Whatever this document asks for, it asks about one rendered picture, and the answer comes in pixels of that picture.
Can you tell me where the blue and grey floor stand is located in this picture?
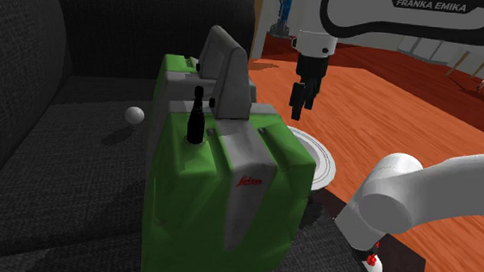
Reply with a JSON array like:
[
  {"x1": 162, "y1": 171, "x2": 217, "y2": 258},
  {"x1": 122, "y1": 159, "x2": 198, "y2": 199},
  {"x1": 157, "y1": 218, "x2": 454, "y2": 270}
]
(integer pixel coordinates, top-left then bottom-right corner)
[{"x1": 268, "y1": 0, "x2": 297, "y2": 40}]

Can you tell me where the white plate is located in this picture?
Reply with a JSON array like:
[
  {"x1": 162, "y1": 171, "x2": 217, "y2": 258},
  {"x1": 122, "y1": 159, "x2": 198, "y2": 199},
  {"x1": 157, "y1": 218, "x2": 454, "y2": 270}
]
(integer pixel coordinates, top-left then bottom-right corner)
[{"x1": 282, "y1": 125, "x2": 340, "y2": 195}]

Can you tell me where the dark grey fabric sofa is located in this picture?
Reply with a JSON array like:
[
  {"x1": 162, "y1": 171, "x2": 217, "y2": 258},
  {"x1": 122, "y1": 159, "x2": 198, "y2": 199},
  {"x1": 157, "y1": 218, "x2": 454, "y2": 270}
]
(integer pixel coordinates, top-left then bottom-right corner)
[{"x1": 0, "y1": 0, "x2": 396, "y2": 272}]

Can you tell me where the white ball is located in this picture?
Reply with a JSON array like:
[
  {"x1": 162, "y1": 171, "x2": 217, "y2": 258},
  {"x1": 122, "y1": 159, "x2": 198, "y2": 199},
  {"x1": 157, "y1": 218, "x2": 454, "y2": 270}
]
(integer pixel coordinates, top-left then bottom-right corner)
[{"x1": 124, "y1": 105, "x2": 146, "y2": 127}]

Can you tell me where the green and grey surveying instrument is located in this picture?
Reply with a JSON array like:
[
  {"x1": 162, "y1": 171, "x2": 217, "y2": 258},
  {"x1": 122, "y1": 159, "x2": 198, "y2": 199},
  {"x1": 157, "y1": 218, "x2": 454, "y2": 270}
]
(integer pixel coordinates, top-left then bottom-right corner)
[{"x1": 138, "y1": 21, "x2": 326, "y2": 272}]

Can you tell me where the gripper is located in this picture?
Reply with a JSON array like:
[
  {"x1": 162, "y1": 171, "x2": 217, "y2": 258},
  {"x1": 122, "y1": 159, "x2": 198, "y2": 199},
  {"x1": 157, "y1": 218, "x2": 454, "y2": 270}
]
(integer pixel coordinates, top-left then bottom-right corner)
[{"x1": 287, "y1": 52, "x2": 331, "y2": 123}]

